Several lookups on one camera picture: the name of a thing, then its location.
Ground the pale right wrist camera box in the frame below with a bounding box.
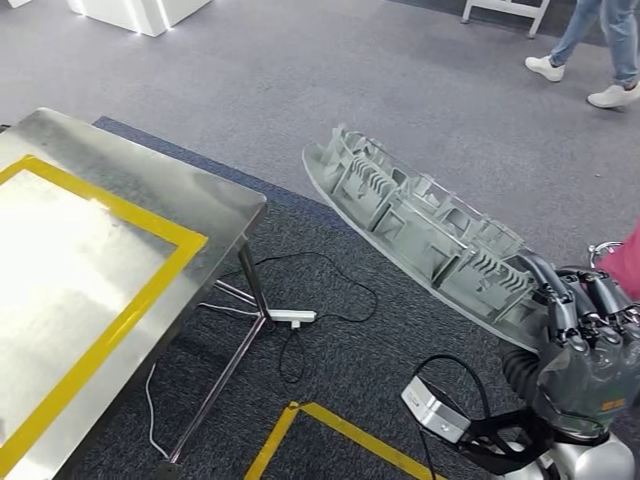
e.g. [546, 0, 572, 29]
[401, 375, 472, 445]

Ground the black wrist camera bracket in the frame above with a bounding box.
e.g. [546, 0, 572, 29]
[447, 405, 556, 477]

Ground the yellow floor tape square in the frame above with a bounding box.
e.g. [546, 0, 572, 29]
[243, 401, 448, 480]

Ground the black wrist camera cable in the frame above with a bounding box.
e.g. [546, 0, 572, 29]
[411, 353, 492, 480]

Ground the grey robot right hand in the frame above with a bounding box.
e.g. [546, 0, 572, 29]
[517, 253, 640, 440]

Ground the black floor cable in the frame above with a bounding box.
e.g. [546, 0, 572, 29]
[219, 250, 380, 387]

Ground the white floor cable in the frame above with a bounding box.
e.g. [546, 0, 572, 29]
[143, 361, 172, 461]

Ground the grey plastic wheel hubcap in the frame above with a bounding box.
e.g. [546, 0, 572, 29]
[302, 124, 551, 354]

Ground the white power strip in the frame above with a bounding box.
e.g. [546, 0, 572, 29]
[266, 308, 318, 331]

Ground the stainless steel workbench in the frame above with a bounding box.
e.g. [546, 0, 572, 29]
[0, 107, 275, 480]

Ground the white metal frame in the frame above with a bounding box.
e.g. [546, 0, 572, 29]
[460, 0, 552, 40]

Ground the person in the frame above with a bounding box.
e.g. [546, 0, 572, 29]
[524, 0, 640, 111]
[596, 221, 640, 303]

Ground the chrome round base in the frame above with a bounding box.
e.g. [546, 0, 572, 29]
[587, 241, 624, 270]

